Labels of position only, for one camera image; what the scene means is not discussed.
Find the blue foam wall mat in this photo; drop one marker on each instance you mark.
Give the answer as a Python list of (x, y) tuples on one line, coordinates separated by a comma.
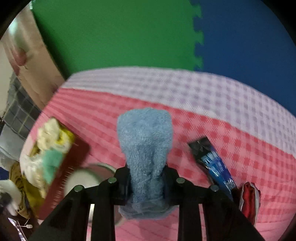
[(245, 41)]

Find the red white cloth item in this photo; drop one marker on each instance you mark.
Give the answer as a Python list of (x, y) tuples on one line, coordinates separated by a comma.
[(249, 202)]

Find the teal fluffy pompom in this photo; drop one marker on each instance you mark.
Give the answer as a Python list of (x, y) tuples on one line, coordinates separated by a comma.
[(51, 161)]

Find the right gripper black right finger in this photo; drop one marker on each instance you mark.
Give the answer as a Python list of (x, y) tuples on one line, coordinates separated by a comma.
[(205, 213)]

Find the light blue fluffy towel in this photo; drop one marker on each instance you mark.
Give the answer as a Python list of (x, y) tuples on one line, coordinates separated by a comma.
[(145, 137)]

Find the steel bowl upside down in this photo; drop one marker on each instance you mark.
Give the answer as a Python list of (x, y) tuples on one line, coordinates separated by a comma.
[(90, 176)]

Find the yellow white soft toy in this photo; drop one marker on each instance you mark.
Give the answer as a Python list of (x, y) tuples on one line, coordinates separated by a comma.
[(53, 135)]

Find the mustard brown cloth pile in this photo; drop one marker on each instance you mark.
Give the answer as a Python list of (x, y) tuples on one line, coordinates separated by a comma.
[(30, 198)]

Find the green foam wall mat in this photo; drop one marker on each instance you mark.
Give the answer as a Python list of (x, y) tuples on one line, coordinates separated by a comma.
[(84, 35)]

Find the grey plaid cloth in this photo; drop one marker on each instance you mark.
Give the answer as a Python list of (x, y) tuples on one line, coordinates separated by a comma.
[(21, 112)]

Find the beige flower print curtain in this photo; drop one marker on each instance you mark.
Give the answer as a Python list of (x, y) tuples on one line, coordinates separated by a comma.
[(30, 58)]

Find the blue black snack packet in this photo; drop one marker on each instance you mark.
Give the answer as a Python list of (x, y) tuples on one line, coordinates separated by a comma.
[(206, 156)]

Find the red gold rectangular tin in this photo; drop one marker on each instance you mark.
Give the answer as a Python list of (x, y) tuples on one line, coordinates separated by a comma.
[(72, 161)]

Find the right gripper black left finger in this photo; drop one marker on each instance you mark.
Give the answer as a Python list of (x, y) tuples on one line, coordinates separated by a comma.
[(69, 220)]

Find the folded pastel dotted towel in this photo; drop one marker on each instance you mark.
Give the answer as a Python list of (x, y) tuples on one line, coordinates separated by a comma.
[(32, 168)]

